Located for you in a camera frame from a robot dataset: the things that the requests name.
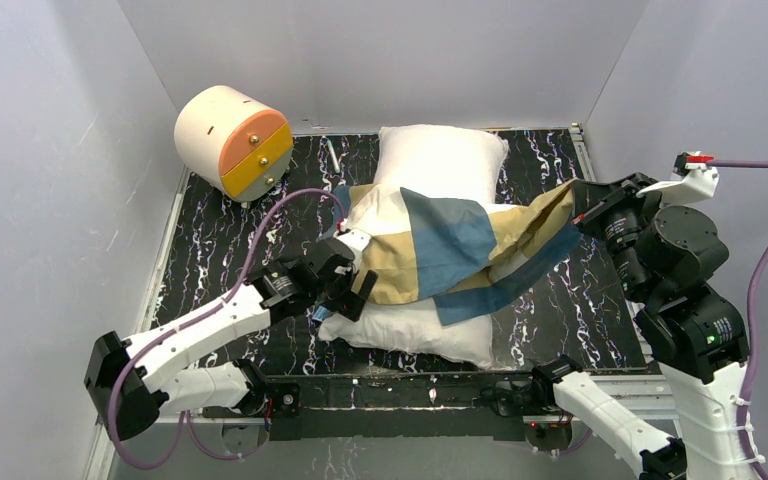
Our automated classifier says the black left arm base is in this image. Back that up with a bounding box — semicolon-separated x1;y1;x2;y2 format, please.
200;377;300;455

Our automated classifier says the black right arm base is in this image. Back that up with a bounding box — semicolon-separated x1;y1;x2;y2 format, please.
473;377;594;458

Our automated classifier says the blue beige white pillowcase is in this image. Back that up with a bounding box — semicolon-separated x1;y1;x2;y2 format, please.
334;180;583;326

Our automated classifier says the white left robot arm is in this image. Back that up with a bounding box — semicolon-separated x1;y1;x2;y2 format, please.
84;229;378;440

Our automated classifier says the aluminium table frame rail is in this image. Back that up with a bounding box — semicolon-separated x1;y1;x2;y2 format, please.
569;123;678;431

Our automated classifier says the blue pillow label tag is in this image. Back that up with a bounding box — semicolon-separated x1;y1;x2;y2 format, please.
311;305;333;323

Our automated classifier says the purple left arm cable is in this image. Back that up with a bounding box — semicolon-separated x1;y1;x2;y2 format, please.
106;188;347;472

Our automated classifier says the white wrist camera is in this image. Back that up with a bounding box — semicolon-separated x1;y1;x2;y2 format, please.
636;151;719;205
334;220;371;258

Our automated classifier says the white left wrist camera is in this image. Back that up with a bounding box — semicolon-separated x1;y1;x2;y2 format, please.
334;220;371;258

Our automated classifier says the white pillow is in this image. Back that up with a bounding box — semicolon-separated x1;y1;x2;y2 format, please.
318;125;509;369

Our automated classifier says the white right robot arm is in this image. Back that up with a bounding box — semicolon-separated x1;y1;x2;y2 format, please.
532;173;761;479

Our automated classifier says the round cream drawer cabinet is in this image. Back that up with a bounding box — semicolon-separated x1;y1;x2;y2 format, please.
174;85;294;204

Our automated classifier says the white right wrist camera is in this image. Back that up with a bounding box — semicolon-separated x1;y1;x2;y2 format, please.
636;151;719;205

